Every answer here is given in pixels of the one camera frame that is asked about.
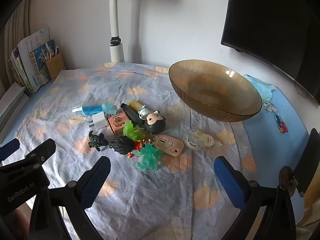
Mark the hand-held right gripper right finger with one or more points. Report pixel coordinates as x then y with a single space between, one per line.
230 185

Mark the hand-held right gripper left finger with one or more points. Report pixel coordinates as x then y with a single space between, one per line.
95 181

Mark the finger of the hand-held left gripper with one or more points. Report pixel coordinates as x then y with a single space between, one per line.
10 147
40 152

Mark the white charger plug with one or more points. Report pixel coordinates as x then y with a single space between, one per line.
99 121

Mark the small figure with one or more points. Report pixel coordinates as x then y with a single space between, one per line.
143 112

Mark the dark green turtle figure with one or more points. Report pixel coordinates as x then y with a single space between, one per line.
97 141

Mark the stack of white books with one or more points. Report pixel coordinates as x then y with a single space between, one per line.
10 105

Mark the figure with black spiky hair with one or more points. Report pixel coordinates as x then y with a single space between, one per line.
121 145

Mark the brown round disc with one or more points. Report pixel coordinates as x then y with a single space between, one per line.
285 176

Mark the printed grey orange tablecloth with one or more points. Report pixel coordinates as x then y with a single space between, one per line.
150 192

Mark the round clear correction tape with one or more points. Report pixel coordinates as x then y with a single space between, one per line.
197 138

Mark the blue desk mat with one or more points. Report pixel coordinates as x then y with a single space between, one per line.
270 145

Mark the teal plastic crystal piece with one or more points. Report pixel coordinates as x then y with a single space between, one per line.
147 158

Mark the pink printed box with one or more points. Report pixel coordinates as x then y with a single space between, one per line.
116 125

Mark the green plastic crystal piece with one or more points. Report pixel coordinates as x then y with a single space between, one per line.
132 130

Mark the blue and white tube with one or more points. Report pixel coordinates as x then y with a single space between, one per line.
87 110

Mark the beige oval handheld device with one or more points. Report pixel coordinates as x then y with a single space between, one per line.
166 145

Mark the cyan plastic crystal piece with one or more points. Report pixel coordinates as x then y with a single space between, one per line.
109 107

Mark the black lighter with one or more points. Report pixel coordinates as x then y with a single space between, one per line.
131 113

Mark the red and blue battery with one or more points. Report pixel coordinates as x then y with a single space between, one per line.
281 125

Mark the black flat panel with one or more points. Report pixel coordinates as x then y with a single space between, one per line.
307 160

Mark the brown monkey head toy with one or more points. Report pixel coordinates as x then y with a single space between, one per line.
156 125

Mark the tan pen holder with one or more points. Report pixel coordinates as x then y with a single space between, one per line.
55 66

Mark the crumpled paper wrapper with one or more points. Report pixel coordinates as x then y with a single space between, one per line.
270 106

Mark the row of upright books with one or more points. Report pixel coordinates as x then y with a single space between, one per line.
27 55

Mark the amber ribbed glass bowl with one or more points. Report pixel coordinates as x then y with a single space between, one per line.
212 90

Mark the bunch of pens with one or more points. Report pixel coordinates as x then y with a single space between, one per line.
51 52

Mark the blue patterned plastic bag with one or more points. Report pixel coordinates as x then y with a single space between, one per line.
260 87

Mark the beige curtain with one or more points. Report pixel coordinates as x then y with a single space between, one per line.
17 22

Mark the white desk lamp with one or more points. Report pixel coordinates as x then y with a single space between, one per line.
113 17

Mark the black monitor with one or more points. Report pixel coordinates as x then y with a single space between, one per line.
270 17

